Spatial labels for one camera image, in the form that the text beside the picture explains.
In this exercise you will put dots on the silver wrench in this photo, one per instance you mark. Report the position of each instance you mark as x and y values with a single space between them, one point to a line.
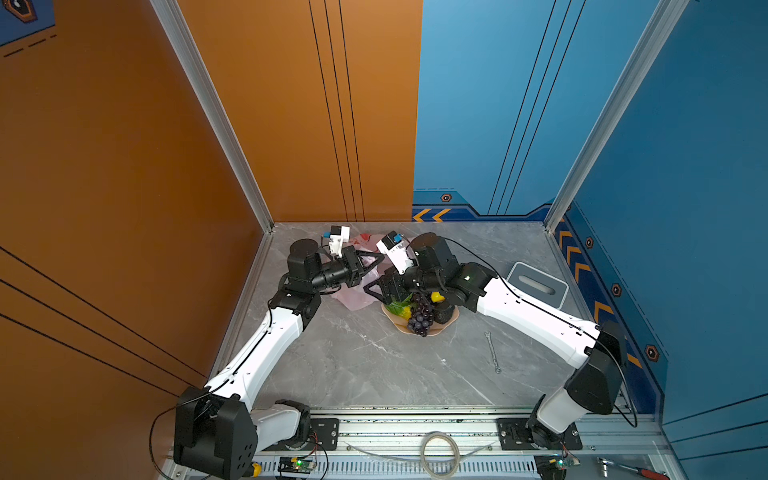
494 358

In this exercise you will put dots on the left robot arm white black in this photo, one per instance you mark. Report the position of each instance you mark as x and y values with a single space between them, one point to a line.
217 431

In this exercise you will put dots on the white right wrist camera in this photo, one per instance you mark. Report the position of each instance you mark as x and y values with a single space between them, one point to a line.
394 246

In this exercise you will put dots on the right green circuit board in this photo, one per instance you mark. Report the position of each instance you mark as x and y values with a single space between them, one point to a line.
565 462

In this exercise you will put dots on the white grey tissue box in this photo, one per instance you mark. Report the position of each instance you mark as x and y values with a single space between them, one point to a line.
538 284

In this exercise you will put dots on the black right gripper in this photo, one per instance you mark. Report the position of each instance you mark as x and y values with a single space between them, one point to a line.
396 279

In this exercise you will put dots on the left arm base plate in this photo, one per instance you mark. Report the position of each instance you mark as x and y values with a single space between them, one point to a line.
325 431

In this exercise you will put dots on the red handled tool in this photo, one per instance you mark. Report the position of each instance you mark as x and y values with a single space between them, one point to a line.
605 464

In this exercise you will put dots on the left green circuit board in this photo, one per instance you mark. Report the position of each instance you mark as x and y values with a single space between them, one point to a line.
296 466

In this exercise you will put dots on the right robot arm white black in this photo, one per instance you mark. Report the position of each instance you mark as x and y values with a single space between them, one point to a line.
427 285

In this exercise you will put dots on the right aluminium corner post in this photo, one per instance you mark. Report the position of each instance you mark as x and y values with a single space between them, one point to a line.
665 17

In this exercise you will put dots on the purple grape bunch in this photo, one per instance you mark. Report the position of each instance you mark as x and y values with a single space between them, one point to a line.
421 314

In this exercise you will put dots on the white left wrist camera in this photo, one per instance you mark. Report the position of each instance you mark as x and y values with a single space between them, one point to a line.
335 239

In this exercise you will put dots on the pink printed plastic bag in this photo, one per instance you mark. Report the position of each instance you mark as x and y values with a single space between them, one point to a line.
355 298

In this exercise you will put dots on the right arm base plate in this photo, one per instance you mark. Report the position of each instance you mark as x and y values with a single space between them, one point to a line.
514 434

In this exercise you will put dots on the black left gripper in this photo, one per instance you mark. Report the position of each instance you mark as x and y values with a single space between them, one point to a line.
356 273

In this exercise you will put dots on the left aluminium corner post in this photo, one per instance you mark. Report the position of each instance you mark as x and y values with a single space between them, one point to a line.
176 29

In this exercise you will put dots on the aluminium corner post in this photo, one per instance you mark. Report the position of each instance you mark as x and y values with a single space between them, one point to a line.
665 17
176 29

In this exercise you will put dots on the dark avocado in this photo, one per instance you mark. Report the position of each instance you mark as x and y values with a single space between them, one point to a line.
443 312

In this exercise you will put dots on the pink fruit plate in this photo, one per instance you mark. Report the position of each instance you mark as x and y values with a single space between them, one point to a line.
401 324

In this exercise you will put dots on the aluminium front rail frame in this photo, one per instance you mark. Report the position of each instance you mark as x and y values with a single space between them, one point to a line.
462 443

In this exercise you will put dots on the green circuit board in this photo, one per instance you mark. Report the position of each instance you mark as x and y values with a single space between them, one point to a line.
565 462
296 466

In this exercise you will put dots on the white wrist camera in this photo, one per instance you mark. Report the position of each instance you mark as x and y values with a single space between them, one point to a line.
394 246
335 239

